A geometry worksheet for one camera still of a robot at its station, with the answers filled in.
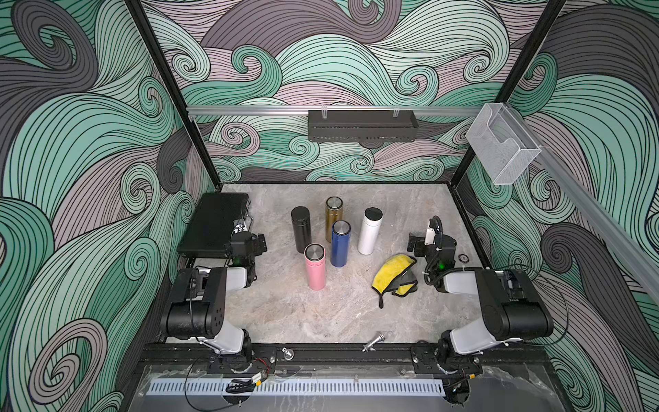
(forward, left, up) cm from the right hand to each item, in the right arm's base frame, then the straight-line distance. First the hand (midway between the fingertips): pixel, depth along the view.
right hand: (422, 234), depth 94 cm
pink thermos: (-17, +39, +14) cm, 45 cm away
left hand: (0, +67, +1) cm, 67 cm away
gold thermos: (+2, +33, +12) cm, 35 cm away
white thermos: (-4, +21, +9) cm, 23 cm away
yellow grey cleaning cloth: (-14, +12, -3) cm, 19 cm away
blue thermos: (-8, +31, +14) cm, 35 cm away
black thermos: (-3, +44, +9) cm, 45 cm away
